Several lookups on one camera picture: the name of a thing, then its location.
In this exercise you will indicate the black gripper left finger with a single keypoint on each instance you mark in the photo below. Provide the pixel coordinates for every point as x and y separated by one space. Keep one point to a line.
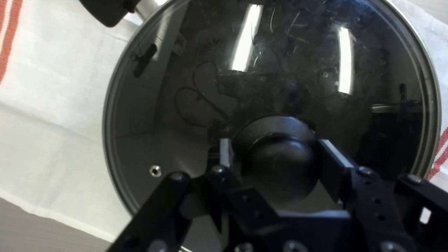
177 211

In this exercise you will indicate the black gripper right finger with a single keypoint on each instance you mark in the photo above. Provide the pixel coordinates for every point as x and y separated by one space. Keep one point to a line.
387 215

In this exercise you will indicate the glass lid with black knob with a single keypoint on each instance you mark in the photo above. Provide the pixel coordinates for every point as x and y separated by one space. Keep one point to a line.
281 155

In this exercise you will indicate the white towel with red stripes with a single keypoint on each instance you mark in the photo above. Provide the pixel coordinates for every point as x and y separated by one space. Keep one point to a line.
47 121

